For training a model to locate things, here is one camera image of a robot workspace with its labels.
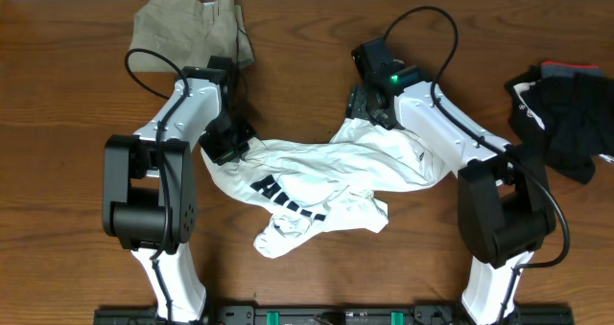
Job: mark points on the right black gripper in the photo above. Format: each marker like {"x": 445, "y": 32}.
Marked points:
{"x": 356, "y": 106}

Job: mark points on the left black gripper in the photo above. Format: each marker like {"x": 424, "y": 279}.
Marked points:
{"x": 223, "y": 155}

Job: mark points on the white t-shirt black print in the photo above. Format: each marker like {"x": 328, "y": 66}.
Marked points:
{"x": 315, "y": 188}

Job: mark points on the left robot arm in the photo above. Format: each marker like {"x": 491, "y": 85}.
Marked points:
{"x": 150, "y": 197}

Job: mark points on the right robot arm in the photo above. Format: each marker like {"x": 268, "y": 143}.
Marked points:
{"x": 505, "y": 208}

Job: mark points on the folded khaki shorts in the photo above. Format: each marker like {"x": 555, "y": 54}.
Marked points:
{"x": 190, "y": 32}

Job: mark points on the black garment red trim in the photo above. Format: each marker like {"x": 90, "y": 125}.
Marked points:
{"x": 564, "y": 111}

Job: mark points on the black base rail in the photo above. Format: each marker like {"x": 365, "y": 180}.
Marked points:
{"x": 441, "y": 314}

